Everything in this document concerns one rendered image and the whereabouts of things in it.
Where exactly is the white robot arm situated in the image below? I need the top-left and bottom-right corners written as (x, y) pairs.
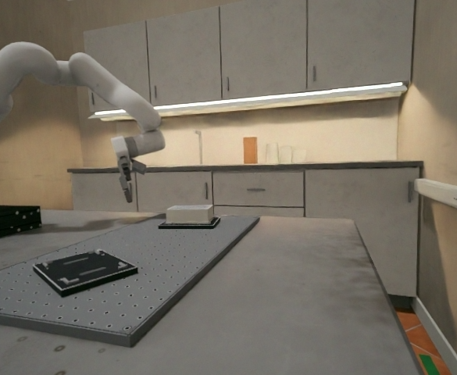
top-left (0, 42), bottom-right (166, 175)

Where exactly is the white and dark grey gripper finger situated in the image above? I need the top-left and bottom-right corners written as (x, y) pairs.
top-left (123, 167), bottom-right (133, 203)
top-left (117, 156), bottom-right (129, 191)

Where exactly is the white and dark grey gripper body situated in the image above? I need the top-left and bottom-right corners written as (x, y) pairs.
top-left (111, 136), bottom-right (132, 170)

